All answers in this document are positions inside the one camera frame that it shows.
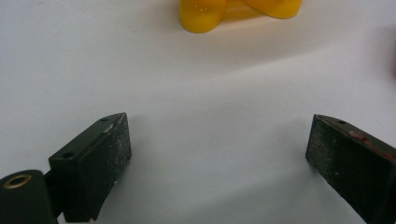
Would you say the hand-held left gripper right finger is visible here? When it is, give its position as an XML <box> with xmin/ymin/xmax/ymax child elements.
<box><xmin>304</xmin><ymin>113</ymin><xmax>396</xmax><ymax>224</ymax></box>

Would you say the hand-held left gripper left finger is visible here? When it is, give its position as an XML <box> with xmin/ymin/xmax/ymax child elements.
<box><xmin>48</xmin><ymin>112</ymin><xmax>133</xmax><ymax>224</ymax></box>

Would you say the yellow plastic toy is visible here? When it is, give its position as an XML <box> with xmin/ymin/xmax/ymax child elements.
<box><xmin>178</xmin><ymin>0</ymin><xmax>304</xmax><ymax>35</ymax></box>

